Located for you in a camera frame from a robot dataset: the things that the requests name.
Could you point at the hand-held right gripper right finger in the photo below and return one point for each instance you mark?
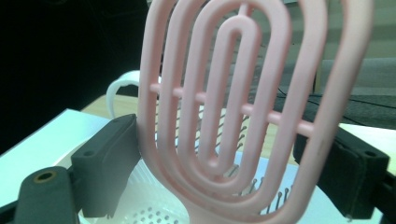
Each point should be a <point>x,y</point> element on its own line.
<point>351,180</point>

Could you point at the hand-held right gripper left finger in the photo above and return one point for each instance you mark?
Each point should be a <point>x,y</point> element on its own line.
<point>106,168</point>

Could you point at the pink hairbrush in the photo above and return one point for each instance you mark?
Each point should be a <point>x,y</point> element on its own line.
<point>218,93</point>

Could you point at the white perforated plastic basket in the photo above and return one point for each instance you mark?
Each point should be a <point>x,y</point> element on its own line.
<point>146,199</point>

